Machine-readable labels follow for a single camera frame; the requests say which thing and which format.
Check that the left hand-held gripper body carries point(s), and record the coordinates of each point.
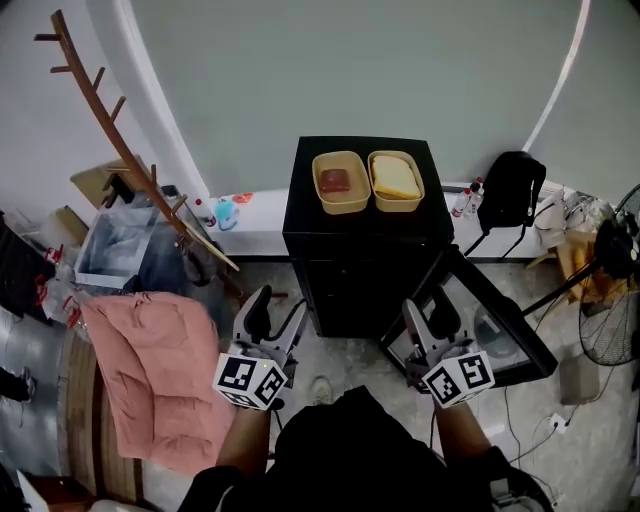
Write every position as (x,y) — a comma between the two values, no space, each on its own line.
(250,380)

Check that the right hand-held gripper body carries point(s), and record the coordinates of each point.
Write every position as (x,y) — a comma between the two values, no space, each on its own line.
(457,380)

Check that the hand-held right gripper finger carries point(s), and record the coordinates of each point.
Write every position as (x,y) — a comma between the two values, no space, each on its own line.
(416,332)
(445,320)

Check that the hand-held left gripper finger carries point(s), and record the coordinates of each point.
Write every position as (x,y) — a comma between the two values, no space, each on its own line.
(292,330)
(252,320)

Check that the black cabinet with glass door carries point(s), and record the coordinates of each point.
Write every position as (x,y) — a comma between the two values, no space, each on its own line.
(360,260)

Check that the tan tray with yellow bread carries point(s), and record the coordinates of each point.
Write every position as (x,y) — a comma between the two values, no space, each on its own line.
(396,177)

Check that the tan tray with red food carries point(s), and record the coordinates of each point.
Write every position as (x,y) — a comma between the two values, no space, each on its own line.
(340,182)

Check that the person's left forearm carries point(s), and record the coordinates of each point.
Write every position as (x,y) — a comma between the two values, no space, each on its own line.
(245,440)

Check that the person's right forearm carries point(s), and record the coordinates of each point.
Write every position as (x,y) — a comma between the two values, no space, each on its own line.
(460,435)

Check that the person's white shoe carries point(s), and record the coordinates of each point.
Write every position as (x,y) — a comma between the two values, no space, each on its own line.
(321,390)

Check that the dark grey hanging cloth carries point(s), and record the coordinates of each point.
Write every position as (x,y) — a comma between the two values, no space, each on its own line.
(200,262)

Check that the pink quilted cushion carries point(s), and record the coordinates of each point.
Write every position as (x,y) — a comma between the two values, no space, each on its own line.
(160,380)

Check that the blue plastic item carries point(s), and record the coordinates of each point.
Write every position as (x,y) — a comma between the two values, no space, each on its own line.
(227,215)

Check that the white power strip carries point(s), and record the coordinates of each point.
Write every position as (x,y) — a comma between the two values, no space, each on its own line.
(558,422)

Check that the red-capped bottle red label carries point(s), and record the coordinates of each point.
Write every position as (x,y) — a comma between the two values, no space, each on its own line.
(206,215)

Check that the small clear plastic bottle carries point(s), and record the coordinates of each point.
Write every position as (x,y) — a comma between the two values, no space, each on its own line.
(460,205)
(475,202)

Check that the grey box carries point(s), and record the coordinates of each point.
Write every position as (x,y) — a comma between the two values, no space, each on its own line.
(579,380)

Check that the orange plastic item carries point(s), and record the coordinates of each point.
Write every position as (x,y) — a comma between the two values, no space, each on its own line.
(242,198)

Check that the person's black clothing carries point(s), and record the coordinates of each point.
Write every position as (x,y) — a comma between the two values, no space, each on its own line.
(360,460)

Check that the light wooden chair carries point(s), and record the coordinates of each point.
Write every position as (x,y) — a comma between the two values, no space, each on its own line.
(565,257)

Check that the black backpack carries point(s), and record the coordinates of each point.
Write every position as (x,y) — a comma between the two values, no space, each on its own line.
(510,195)

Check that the yellow ribbed cushion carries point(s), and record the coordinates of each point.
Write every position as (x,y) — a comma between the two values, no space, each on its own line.
(586,270)

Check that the white tote bag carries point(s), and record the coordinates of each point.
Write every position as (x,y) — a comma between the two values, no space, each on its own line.
(560,215)

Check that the clear glass tank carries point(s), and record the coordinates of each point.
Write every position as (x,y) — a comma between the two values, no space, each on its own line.
(115,245)

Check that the brown wooden board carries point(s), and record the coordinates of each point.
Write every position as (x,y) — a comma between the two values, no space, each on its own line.
(87,425)

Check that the black standing fan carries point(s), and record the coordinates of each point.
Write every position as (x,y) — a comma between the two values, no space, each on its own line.
(612,250)

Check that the white grey yellow cushion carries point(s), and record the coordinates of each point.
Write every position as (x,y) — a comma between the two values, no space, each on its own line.
(115,506)

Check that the pack of water bottles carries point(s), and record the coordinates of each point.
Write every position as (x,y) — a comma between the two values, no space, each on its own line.
(60,295)

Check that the black bag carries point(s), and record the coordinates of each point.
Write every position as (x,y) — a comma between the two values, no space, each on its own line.
(22,270)

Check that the wooden coat rack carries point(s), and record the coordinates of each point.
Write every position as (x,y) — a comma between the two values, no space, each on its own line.
(107,125)

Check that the grey roller blind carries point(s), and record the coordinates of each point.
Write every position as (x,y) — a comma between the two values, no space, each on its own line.
(325,75)
(610,100)

